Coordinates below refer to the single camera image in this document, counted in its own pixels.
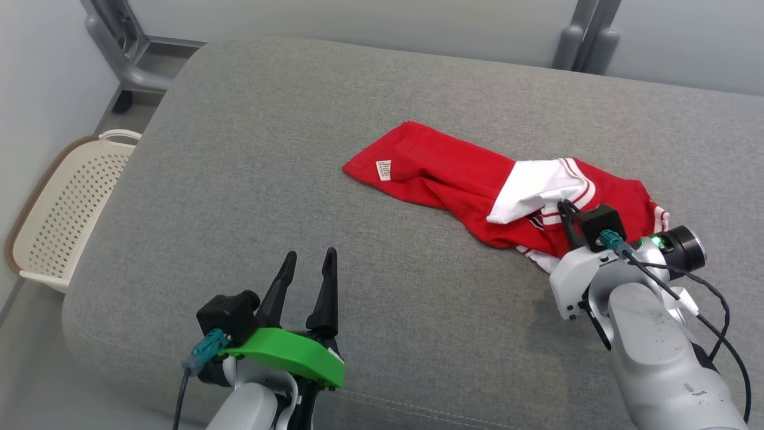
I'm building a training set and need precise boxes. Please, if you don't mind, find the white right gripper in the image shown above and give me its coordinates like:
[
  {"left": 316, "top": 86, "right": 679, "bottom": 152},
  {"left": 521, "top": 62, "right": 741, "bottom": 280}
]
[{"left": 549, "top": 199, "right": 623, "bottom": 321}]

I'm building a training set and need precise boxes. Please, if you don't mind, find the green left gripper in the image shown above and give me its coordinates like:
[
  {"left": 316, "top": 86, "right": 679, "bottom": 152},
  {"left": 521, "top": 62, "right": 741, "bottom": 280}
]
[{"left": 220, "top": 247, "right": 346, "bottom": 391}]

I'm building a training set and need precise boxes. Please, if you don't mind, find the red t-shirt with white sleeves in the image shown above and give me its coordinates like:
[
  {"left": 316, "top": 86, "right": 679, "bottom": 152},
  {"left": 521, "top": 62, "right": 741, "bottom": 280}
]
[{"left": 341, "top": 120, "right": 671, "bottom": 275}]

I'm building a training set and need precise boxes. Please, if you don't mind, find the cream perforated laundry basket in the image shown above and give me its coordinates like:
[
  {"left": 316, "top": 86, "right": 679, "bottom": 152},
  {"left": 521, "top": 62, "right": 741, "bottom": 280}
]
[{"left": 5, "top": 129, "right": 143, "bottom": 294}]

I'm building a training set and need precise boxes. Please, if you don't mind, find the left black cable teal plug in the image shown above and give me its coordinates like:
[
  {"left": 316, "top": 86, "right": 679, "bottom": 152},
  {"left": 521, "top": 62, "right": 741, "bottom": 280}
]
[{"left": 172, "top": 329, "right": 231, "bottom": 430}]

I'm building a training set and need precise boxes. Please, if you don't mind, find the white label on right cable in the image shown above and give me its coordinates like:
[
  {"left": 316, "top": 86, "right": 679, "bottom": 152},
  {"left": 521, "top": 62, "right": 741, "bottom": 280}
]
[{"left": 673, "top": 285, "right": 700, "bottom": 318}]

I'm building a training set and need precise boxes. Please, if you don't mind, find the grey double partition post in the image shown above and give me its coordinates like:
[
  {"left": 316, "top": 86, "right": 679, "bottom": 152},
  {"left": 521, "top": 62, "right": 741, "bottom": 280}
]
[{"left": 552, "top": 0, "right": 623, "bottom": 76}]

